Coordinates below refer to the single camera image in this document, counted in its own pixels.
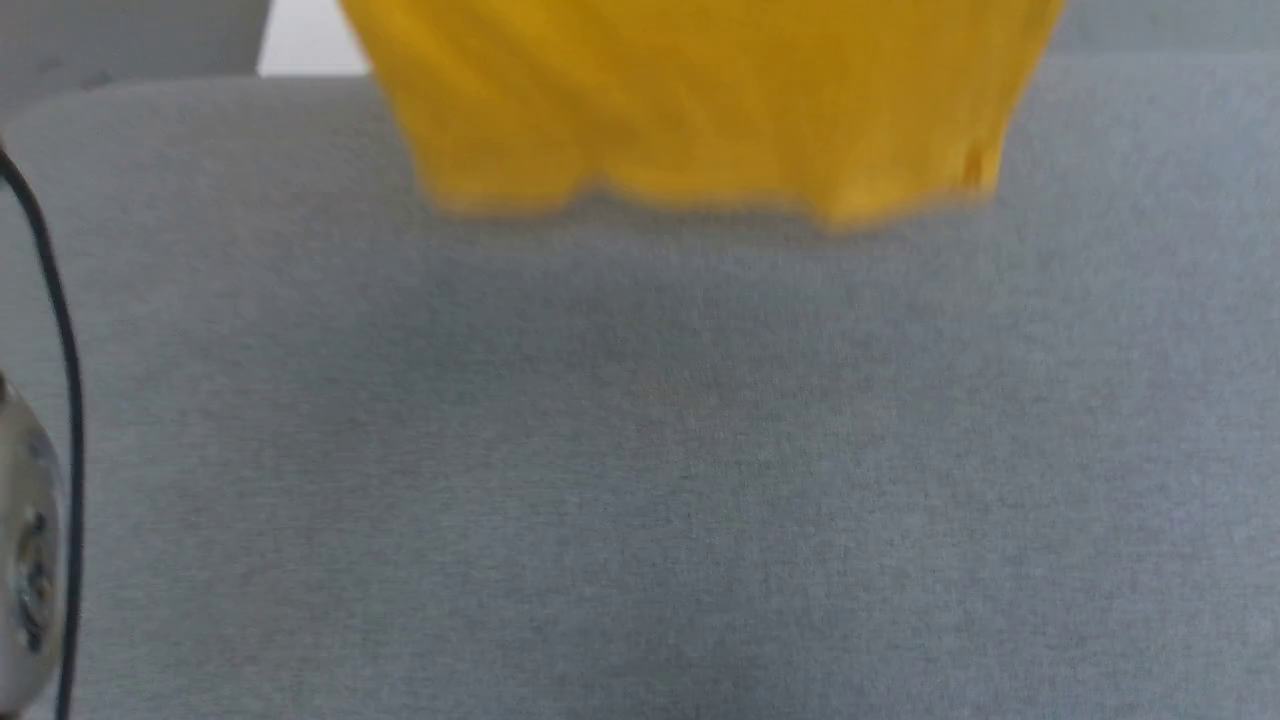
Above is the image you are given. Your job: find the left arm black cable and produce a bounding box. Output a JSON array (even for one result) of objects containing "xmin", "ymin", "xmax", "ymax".
[{"xmin": 0, "ymin": 147, "xmax": 86, "ymax": 720}]

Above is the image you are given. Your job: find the white rectangular box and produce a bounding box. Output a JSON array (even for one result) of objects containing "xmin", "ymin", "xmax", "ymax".
[{"xmin": 257, "ymin": 0, "xmax": 373, "ymax": 80}]

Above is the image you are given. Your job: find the grey fabric sofa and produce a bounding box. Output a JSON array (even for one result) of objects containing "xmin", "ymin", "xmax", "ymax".
[{"xmin": 0, "ymin": 52, "xmax": 1280, "ymax": 720}]

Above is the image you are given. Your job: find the yellow shirt with white patches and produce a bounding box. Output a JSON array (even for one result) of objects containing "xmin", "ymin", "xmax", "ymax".
[{"xmin": 338, "ymin": 0, "xmax": 1066, "ymax": 235}]

